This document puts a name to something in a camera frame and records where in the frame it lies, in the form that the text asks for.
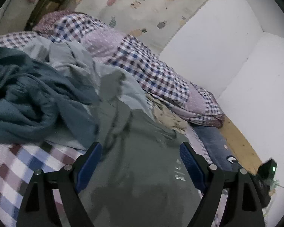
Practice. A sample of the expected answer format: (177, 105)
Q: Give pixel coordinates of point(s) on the light grey garment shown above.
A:
(71, 59)

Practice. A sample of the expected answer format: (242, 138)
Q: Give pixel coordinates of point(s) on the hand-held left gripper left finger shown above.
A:
(88, 167)

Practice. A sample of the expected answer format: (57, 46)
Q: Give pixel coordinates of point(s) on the blue plush pillow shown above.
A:
(213, 144)

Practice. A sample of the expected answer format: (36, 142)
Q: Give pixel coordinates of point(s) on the beige garment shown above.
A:
(168, 115)

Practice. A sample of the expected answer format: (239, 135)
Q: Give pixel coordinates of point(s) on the pineapple print wall cloth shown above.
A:
(144, 9)

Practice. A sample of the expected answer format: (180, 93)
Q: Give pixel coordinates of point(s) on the olive green t-shirt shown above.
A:
(139, 165)

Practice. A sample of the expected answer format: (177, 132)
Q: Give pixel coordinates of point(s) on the checked bedsheet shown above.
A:
(16, 170)

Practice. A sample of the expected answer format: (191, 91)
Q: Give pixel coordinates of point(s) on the teal blue garment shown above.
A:
(33, 99)

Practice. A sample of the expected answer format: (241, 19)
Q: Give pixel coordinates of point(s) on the checked dotted quilt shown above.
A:
(144, 63)

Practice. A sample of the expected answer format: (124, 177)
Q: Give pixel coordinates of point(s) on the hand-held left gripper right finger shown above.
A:
(191, 167)

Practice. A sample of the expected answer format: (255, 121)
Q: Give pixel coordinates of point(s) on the wooden bed headboard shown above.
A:
(239, 141)

